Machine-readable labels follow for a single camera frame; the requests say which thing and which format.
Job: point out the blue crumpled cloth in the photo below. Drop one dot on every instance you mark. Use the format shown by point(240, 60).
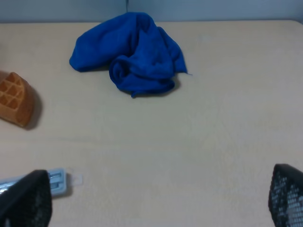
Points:
point(142, 58)

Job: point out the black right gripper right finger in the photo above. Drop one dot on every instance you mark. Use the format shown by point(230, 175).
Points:
point(285, 200)

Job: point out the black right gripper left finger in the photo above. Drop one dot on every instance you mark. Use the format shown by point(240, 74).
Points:
point(28, 202)

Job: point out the clear plastic compass case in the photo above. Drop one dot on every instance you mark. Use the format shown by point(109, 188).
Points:
point(61, 180)

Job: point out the orange waffle piece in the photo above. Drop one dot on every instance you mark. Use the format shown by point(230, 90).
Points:
point(20, 104)

